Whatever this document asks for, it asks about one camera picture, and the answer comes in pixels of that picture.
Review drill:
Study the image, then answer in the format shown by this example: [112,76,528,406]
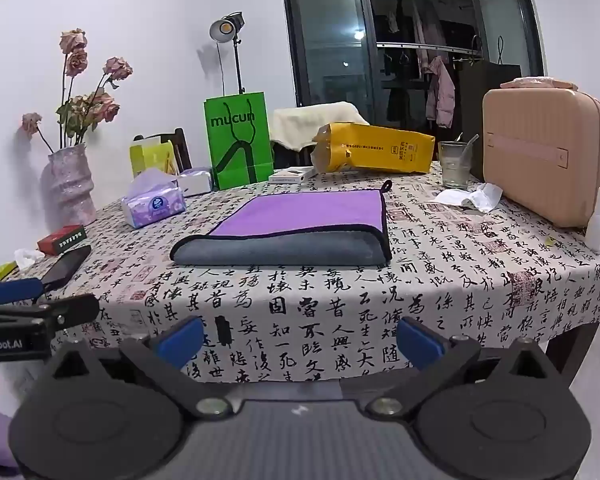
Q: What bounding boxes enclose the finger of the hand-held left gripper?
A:
[0,277,45,306]
[0,294,101,335]

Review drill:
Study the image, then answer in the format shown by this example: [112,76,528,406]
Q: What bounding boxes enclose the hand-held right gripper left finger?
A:
[47,316,233,421]

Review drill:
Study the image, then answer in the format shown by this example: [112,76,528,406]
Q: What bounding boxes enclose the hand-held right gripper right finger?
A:
[367,316,551,418]

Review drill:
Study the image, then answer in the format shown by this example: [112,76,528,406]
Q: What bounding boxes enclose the purple and grey towel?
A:
[169,179,393,267]

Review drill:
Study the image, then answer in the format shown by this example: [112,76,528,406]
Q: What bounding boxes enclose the crumpled white tissue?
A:
[14,248,46,271]

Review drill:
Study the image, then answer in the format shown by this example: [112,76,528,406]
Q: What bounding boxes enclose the black phone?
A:
[41,245,92,291]

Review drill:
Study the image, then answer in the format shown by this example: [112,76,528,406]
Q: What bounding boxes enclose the red box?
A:
[36,225,87,255]

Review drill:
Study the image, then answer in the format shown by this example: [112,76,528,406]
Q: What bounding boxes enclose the calligraphy printed tablecloth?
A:
[0,160,600,386]

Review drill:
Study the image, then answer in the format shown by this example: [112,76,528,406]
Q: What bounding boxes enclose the pink textured vase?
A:
[40,142,98,228]

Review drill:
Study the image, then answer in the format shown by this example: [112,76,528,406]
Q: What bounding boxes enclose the purple tissue pack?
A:
[121,167,187,229]

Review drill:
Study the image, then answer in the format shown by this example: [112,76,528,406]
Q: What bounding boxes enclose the crumpled white paper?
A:
[426,182,503,213]

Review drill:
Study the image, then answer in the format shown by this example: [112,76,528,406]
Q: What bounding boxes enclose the white tissue pack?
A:
[177,167,215,197]

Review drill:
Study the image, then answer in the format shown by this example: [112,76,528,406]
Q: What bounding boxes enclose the yellow-green small bag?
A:
[129,141,178,178]

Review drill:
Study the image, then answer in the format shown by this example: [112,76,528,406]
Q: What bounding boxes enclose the drinking glass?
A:
[438,141,473,190]

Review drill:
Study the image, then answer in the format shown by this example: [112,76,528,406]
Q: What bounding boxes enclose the dark wooden chair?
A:
[133,128,187,173]

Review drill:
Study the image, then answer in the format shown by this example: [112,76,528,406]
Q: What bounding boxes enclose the dried pink roses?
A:
[21,28,133,153]

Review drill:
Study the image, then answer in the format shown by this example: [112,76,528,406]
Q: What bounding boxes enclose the yellow paper bag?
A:
[311,123,436,175]

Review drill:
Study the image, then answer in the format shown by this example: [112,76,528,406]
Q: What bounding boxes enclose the flat white box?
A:
[268,166,317,184]

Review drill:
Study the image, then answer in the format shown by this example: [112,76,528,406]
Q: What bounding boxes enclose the spoon in glass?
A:
[452,132,481,171]

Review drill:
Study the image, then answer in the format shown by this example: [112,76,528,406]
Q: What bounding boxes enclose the small white bottle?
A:
[586,187,600,251]

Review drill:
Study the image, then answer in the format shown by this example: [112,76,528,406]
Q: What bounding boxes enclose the green paper bag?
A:
[203,92,274,191]

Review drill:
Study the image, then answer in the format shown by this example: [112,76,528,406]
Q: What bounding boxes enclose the pink hard suitcase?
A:
[481,76,600,228]

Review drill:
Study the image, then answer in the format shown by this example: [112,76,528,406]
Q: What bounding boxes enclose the dark paper bag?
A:
[459,60,523,181]

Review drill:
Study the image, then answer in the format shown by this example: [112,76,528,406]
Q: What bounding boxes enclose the cream cloth on chair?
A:
[271,101,371,153]

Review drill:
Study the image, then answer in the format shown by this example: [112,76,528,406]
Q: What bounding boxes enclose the pink hanging jacket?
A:
[425,56,456,128]

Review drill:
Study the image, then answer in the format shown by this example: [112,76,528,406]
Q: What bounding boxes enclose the studio light on stand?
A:
[209,11,247,96]

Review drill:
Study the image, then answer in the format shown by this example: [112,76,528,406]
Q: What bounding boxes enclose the dark framed glass door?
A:
[280,0,548,128]

